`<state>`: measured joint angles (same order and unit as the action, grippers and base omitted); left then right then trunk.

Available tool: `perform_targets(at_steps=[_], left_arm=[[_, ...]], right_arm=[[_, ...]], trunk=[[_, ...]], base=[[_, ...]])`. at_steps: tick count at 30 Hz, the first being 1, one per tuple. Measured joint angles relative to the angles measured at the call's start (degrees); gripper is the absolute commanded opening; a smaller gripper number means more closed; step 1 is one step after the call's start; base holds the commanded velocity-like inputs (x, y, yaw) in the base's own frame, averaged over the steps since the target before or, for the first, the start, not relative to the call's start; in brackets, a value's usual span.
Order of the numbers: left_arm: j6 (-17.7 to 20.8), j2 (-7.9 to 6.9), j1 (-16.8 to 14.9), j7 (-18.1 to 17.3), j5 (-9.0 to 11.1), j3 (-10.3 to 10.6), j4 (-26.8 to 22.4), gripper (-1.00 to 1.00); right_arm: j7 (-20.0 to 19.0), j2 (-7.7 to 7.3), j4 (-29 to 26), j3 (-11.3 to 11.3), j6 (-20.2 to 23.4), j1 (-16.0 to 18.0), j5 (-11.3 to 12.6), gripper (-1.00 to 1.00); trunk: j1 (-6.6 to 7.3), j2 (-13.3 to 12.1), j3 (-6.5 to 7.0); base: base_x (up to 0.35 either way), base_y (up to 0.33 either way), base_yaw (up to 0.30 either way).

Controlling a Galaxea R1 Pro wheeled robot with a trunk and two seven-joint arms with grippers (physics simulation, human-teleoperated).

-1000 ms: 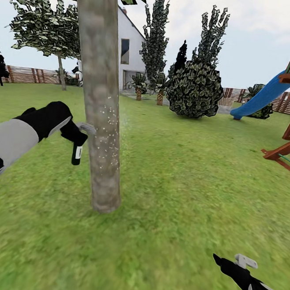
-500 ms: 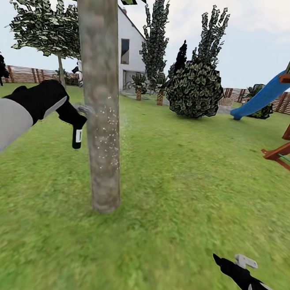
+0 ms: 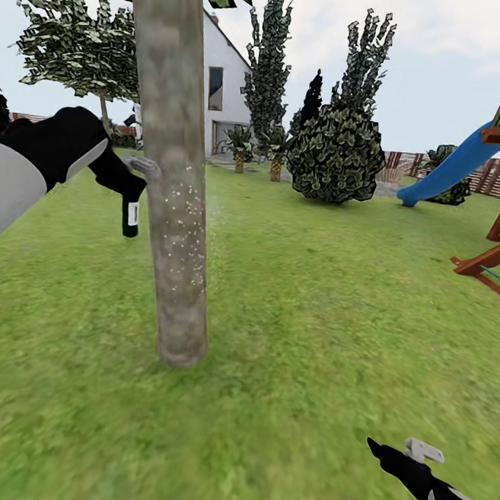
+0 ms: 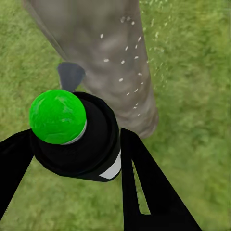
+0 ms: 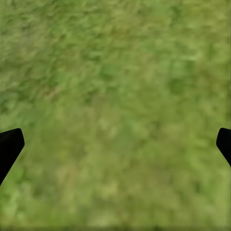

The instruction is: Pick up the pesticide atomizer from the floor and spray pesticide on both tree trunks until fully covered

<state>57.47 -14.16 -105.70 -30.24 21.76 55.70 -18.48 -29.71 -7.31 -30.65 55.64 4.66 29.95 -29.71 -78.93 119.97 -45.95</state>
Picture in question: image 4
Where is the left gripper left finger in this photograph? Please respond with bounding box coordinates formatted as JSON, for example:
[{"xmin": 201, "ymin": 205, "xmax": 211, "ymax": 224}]
[{"xmin": 0, "ymin": 129, "xmax": 34, "ymax": 221}]

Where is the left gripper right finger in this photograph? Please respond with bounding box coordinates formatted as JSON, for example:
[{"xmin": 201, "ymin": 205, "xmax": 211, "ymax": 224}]
[{"xmin": 120, "ymin": 128, "xmax": 202, "ymax": 231}]

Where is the pesticide atomizer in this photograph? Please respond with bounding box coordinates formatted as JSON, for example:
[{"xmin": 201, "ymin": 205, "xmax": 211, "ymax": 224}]
[{"xmin": 28, "ymin": 62, "xmax": 121, "ymax": 182}]

